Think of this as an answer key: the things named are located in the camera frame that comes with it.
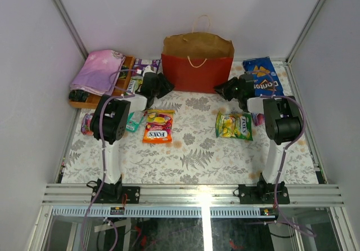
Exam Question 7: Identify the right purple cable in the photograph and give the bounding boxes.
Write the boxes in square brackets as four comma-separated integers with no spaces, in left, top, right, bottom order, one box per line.
[244,69,317,237]

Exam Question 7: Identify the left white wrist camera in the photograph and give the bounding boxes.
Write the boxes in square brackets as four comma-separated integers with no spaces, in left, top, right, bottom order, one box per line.
[136,65,156,77]

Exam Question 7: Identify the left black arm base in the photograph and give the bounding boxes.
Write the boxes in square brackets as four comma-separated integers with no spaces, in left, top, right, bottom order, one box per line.
[94,180,141,204]

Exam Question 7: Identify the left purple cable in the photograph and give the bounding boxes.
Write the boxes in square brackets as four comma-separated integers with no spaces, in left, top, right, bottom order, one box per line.
[79,68,143,251]

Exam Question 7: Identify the purple snack packet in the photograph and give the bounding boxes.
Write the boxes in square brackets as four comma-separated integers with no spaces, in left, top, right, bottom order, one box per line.
[251,113,265,126]
[133,58,161,73]

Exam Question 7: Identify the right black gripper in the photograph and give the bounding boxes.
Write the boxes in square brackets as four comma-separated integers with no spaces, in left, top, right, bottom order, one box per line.
[213,77,243,101]

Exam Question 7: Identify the floral table mat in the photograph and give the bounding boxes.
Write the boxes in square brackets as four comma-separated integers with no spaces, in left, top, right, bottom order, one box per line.
[61,91,318,185]

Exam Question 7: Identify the dark patterned item in tray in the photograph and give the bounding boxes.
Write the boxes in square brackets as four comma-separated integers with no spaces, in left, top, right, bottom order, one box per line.
[68,89,89,102]

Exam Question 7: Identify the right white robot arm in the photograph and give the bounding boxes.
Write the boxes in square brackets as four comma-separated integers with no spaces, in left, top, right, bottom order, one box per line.
[214,74,307,203]

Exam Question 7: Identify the aluminium front rail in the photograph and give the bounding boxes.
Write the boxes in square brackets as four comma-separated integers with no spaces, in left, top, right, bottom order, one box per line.
[42,183,344,207]

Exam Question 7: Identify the purple cable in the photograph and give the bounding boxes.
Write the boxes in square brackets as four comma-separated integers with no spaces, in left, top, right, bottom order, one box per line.
[244,69,317,237]
[79,68,143,251]

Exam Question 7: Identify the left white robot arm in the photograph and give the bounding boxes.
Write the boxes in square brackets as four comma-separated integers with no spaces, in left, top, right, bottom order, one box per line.
[89,72,174,203]

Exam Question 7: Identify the orange wooden organizer tray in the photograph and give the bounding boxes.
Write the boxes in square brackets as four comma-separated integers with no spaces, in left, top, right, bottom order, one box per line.
[69,56,136,109]

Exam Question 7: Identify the yellow green snack packet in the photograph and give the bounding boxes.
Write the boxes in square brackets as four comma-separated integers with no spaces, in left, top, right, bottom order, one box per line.
[215,112,253,141]
[127,76,143,93]

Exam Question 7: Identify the teal candy packet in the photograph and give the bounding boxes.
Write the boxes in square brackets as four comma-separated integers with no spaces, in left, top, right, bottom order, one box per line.
[126,111,147,133]

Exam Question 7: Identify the red paper bag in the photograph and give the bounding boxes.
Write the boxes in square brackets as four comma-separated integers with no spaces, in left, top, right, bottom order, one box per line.
[161,15,235,93]

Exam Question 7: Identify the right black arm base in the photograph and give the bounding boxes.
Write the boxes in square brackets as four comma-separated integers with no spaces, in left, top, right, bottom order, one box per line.
[233,174,290,205]

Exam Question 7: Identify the purple berries candy packet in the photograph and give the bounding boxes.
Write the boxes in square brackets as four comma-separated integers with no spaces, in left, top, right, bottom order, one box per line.
[80,113,93,136]

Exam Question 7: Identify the folded purple cloth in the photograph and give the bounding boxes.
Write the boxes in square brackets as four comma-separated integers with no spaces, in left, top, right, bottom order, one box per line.
[70,50,126,96]

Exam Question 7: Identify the blue snack packet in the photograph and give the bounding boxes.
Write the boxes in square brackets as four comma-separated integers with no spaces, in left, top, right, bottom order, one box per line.
[242,57,284,97]

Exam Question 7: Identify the orange fruits candy packet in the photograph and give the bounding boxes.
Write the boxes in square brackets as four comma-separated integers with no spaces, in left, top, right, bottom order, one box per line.
[142,109,175,144]

